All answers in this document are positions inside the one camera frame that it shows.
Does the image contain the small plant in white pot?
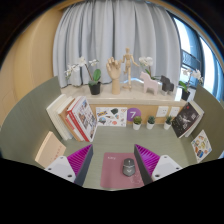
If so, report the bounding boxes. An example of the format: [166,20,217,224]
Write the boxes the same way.
[132,115,143,131]
[163,115,174,131]
[146,115,156,131]

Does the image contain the brown cover book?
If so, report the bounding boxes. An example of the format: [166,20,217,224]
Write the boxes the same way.
[58,99,84,142]

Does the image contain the wooden hand model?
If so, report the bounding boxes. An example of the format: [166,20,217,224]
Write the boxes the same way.
[106,56,123,95]

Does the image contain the white colourful sticker sheet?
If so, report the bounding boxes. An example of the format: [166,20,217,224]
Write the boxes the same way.
[190,129,213,164]

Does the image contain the white orchid plant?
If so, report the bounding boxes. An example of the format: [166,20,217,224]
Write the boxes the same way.
[138,56,158,81]

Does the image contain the dark framed window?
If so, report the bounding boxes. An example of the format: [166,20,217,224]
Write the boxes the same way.
[169,11,224,101]

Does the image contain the white orchid in black pot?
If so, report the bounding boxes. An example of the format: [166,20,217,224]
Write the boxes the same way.
[64,56,102,96]
[178,68,204,102]

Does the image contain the dark wooden horse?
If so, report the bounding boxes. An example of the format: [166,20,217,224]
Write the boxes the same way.
[159,75,175,96]

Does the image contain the dark grey computer mouse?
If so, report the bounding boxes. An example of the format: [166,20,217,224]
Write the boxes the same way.
[121,157,136,178]

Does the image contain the purple round sign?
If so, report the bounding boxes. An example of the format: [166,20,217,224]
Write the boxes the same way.
[126,107,142,124]

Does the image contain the pink wooden horse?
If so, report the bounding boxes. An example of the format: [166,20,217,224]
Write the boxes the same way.
[139,71,160,95]

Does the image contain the white sticker picture card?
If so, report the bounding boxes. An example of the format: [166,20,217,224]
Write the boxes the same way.
[95,106,129,128]

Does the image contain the wooden artist mannequin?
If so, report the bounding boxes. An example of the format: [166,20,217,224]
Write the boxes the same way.
[120,47,140,90]

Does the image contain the white wall socket plate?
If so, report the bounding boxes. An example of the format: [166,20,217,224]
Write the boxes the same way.
[169,106,181,118]
[155,105,170,118]

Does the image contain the green felt desk divider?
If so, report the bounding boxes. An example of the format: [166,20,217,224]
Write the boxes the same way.
[0,76,63,164]
[193,83,224,159]

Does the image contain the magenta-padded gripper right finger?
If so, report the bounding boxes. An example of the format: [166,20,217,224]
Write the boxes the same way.
[133,143,184,186]

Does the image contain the black cover book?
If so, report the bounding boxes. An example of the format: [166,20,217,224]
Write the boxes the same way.
[171,101,201,139]

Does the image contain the red and white magazine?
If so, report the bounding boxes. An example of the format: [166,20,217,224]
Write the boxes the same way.
[66,96,99,143]

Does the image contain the beige card booklet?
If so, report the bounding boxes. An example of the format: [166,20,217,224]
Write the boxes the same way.
[34,130,67,169]

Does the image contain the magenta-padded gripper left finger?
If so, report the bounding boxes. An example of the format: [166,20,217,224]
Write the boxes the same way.
[44,143,94,187]

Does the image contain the pink mouse pad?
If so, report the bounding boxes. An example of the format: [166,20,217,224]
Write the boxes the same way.
[100,152,145,190]

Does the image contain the grey pleated curtain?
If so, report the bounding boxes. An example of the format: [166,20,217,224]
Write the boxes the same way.
[52,0,183,89]

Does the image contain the white leaning books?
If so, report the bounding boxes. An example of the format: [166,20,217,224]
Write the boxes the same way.
[184,99,205,138]

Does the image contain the white thick book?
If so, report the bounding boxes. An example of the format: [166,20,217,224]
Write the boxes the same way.
[45,93,76,141]

